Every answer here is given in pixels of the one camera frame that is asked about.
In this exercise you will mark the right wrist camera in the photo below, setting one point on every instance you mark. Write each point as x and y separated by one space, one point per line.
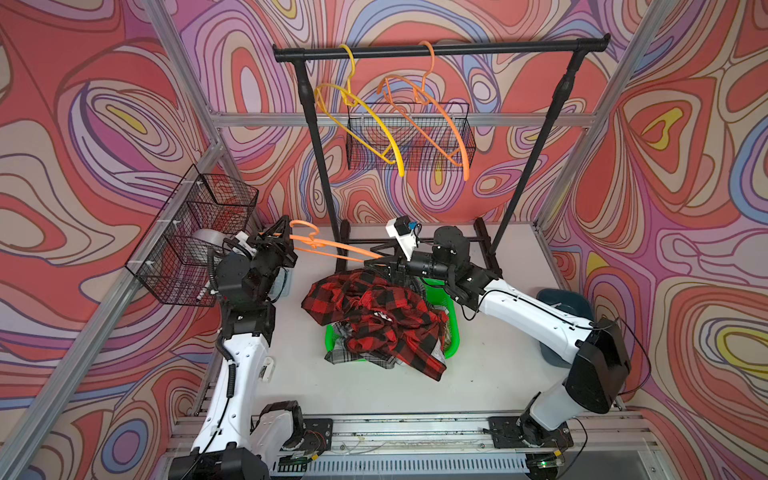
402 230

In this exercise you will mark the black clothes rack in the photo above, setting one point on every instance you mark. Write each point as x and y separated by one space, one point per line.
395 88

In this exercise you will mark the rear black wire basket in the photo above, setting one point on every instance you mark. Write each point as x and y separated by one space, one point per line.
429 137

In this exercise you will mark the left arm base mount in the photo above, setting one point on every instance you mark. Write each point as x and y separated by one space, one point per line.
314 437

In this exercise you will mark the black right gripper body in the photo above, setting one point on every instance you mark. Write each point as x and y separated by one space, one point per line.
423 263

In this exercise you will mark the grey plaid long-sleeve shirt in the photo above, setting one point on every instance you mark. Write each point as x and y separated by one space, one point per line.
387 345

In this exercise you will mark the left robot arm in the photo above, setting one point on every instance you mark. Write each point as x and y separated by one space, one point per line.
230 444

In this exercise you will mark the green plastic basket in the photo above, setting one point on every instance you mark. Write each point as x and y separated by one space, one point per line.
435 295

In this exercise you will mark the dark teal bin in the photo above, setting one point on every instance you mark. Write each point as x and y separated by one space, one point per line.
566 301

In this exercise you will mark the grey tape roll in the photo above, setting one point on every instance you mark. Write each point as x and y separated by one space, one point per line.
210 236

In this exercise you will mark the white clothespin on table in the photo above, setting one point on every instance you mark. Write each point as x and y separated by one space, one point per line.
267 369

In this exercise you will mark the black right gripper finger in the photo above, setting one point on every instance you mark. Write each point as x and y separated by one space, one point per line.
396 277
390 262

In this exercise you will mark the red plaid long-sleeve shirt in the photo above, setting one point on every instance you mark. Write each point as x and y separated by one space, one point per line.
361 296

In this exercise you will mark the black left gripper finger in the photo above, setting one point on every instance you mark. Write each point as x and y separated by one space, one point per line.
284 250
280 231

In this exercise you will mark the black wire basket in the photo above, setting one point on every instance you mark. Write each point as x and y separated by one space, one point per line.
169 263
429 137

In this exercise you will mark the light blue desk calculator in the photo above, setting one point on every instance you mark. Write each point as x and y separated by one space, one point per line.
282 284

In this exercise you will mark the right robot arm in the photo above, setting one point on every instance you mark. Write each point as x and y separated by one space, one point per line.
594 350

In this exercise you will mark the orange hanger with red shirt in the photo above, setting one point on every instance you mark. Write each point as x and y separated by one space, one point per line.
305 237

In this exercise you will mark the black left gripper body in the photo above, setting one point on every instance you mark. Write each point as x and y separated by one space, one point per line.
266 263

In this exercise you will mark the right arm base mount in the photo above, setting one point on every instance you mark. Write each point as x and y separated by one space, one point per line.
514 432

